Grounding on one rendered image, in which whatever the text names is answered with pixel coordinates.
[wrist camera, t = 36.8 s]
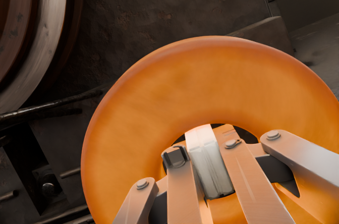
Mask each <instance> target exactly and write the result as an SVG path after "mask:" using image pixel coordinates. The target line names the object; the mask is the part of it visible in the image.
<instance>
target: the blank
mask: <svg viewBox="0 0 339 224"><path fill-rule="evenodd" d="M207 124H229V125H234V126H237V127H240V128H243V129H245V130H247V131H248V132H250V133H251V134H253V135H254V136H255V137H257V139H258V142H259V143H260V137H261V136H262V135H263V134H265V133H267V132H269V131H271V130H285V131H287V132H290V133H292V134H294V135H296V136H299V137H301V138H303V139H305V140H307V141H310V142H312V143H314V144H316V145H319V146H321V147H323V148H325V149H328V150H330V151H332V152H334V153H337V154H339V101H338V100H337V98H336V97H335V95H334V94H333V92H332V91H331V90H330V88H329V87H328V86H327V85H326V84H325V82H324V81H323V80H322V79H321V78H320V77H319V76H318V75H317V74H316V73H314V72H313V71H312V70H311V69H310V68H309V67H307V66H306V65H305V64H303V63H302V62H300V61H299V60H297V59H296V58H294V57H292V56H290V55H289V54H287V53H285V52H282V51H280V50H278V49H275V48H273V47H270V46H267V45H264V44H261V43H257V42H254V41H250V40H247V39H242V38H237V37H230V36H200V37H193V38H188V39H183V40H180V41H176V42H173V43H171V44H168V45H165V46H163V47H161V48H159V49H157V50H155V51H153V52H151V53H149V54H148V55H146V56H145V57H143V58H142V59H140V60H139V61H138V62H136V63H135V64H133V65H132V66H131V67H130V68H129V69H128V70H127V71H126V72H125V73H124V74H123V75H122V76H121V77H120V78H119V79H118V80H117V82H116V83H115V84H114V85H113V86H112V88H111V89H110V90H109V91H108V92H107V94H106V95H105V96H104V98H103V99H102V101H101V102H100V104H99V105H98V107H97V108H96V110H95V112H94V114H93V116H92V118H91V120H90V123H89V125H88V128H87V131H86V134H85V138H84V142H83V147H82V154H81V179H82V186H83V191H84V195H85V199H86V202H87V205H88V208H89V211H90V213H91V215H92V217H93V219H94V221H95V223H96V224H112V222H113V220H114V218H115V217H116V215H117V213H118V211H119V209H120V207H121V205H122V204H123V202H124V200H125V198H126V196H127V194H128V192H129V191H130V189H131V188H132V186H133V185H134V184H135V183H136V182H137V181H139V180H141V179H144V178H149V177H151V178H154V179H155V181H156V182H157V181H159V180H161V179H163V178H164V177H165V176H166V173H165V171H164V168H163V164H162V162H163V159H162V157H161V154H162V153H163V151H164V150H166V149H167V148H169V147H171V145H172V144H173V143H174V142H175V141H176V140H177V139H178V138H179V137H180V136H182V135H183V134H185V133H186V132H188V131H190V130H192V129H194V128H196V127H199V126H203V125H207ZM271 185H272V186H273V188H274V189H275V191H276V193H277V194H278V196H279V198H280V199H281V201H282V202H283V204H284V206H285V207H286V209H287V210H288V212H289V214H290V215H291V217H292V218H293V220H294V222H295V223H296V224H322V223H321V222H320V221H319V220H317V219H316V218H315V217H313V216H312V215H311V214H310V213H308V212H307V211H306V210H305V209H303V208H302V207H301V206H299V205H298V204H297V203H296V202H294V201H293V200H292V199H291V198H289V197H288V196H287V195H286V194H284V193H283V192H282V191H280V190H279V189H278V188H277V187H276V185H275V183H271ZM207 201H208V204H209V208H210V212H211V216H212V221H213V224H248V222H247V220H246V217H245V215H244V212H243V210H242V207H241V205H240V202H239V199H238V197H237V194H236V193H234V194H232V195H229V196H226V197H223V198H218V199H213V200H209V199H208V200H207Z"/></svg>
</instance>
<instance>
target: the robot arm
mask: <svg viewBox="0 0 339 224"><path fill-rule="evenodd" d="M185 138H186V140H185V141H182V142H179V143H177V144H174V145H173V146H171V147H169V148H167V149H166V150H164V151H163V153H162V154H161V157H162V159H163V162H164V164H165V166H166V168H167V175H166V176H165V177H164V178H163V179H161V180H159V181H157V182H156V181H155V179H154V178H151V177H149V178H144V179H141V180H139V181H137V182H136V183H135V184H134V185H133V186H132V188H131V189H130V191H129V192H128V194H127V196H126V198H125V200H124V202H123V204H122V205H121V207H120V209H119V211H118V213H117V215H116V217H115V218H114V220H113V222H112V224H213V221H212V216H211V212H210V208H209V204H208V201H207V199H209V200H213V199H216V198H219V197H220V195H221V194H224V195H227V194H230V193H233V192H234V190H235V192H236V194H237V197H238V199H239V202H240V205H241V207H242V210H243V212H244V215H245V217H246V220H247V222H248V224H296V223H295V222H294V220H293V218H292V217H291V215H290V214H289V212H288V210H287V209H286V207H285V206H284V204H283V202H282V201H281V199H280V198H279V196H278V194H277V193H276V191H275V189H274V188H273V186H272V185H271V183H275V185H276V187H277V188H278V189H279V190H280V191H282V192H283V193H284V194H286V195H287V196H288V197H289V198H291V199H292V200H293V201H294V202H296V203H297V204H298V205H299V206H301V207H302V208H303V209H305V210H306V211H307V212H308V213H310V214H311V215H312V216H313V217H315V218H316V219H317V220H319V221H320V222H321V223H322V224H339V154H337V153H334V152H332V151H330V150H328V149H325V148H323V147H321V146H319V145H316V144H314V143H312V142H310V141H307V140H305V139H303V138H301V137H299V136H296V135H294V134H292V133H290V132H287V131H285V130H271V131H269V132H267V133H265V134H263V135H262V136H261V137H260V143H257V144H246V143H245V141H244V140H243V139H241V138H240V137H239V135H238V134H237V132H236V130H235V129H234V127H233V126H232V125H229V124H225V125H222V126H220V127H217V128H214V129H212V128H211V125H210V124H207V125H203V126H199V127H196V128H194V129H192V130H190V131H188V132H186V133H185Z"/></svg>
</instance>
